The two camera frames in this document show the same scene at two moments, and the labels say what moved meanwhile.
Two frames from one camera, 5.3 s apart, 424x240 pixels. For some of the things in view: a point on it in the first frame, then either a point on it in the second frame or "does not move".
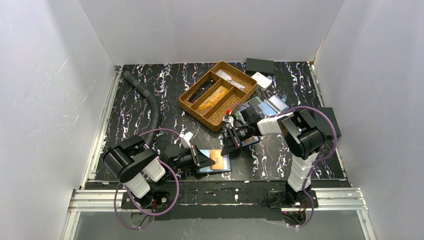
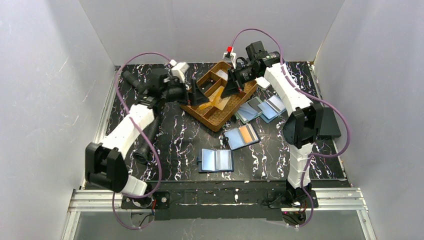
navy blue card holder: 227,166 does not move
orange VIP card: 216,155 -> 217,100
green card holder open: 254,102 does not move
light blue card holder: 274,105 does not move
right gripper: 236,137 -> 234,77
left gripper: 192,156 -> 190,91
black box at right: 323,124 does not move
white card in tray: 228,78 does not move
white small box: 263,82 does not move
